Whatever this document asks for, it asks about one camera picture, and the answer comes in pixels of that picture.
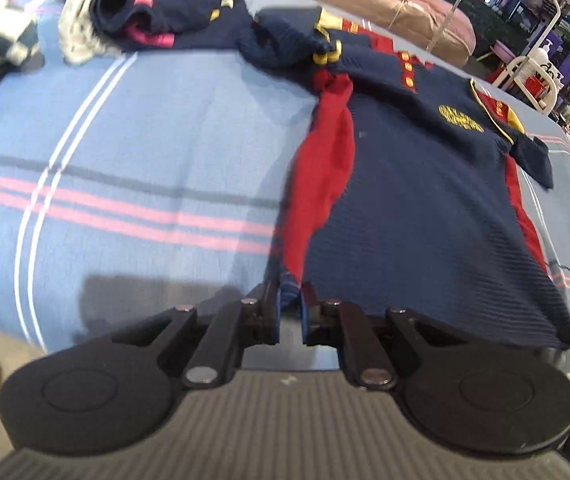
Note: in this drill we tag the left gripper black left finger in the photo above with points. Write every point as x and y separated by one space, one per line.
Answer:
117 389

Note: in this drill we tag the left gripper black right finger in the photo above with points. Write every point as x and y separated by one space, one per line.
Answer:
465 393

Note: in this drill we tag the navy red knit sweater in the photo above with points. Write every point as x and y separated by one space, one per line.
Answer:
405 192

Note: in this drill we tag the blue striped bed sheet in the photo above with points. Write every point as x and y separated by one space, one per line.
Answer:
135 183

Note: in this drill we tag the navy pink folded garment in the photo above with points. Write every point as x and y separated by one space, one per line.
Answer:
135 25

